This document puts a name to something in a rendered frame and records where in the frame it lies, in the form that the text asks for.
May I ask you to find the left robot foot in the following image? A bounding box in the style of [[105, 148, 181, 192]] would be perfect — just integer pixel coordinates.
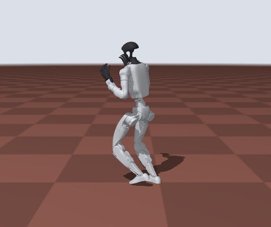
[[129, 173, 150, 184]]

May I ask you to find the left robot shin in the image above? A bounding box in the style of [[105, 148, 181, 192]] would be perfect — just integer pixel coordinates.
[[113, 146, 143, 177]]

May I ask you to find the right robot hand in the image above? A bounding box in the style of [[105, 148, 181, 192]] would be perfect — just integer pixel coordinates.
[[119, 54, 130, 66]]

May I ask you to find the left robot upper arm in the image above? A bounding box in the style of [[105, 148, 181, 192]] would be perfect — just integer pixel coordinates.
[[119, 67, 131, 99]]

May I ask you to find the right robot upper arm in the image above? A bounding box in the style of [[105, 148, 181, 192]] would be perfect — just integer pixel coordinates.
[[145, 64, 150, 86]]

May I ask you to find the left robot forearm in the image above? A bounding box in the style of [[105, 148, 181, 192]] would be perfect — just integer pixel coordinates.
[[106, 79, 124, 98]]

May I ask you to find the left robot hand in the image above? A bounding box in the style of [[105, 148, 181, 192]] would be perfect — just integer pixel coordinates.
[[100, 63, 113, 83]]

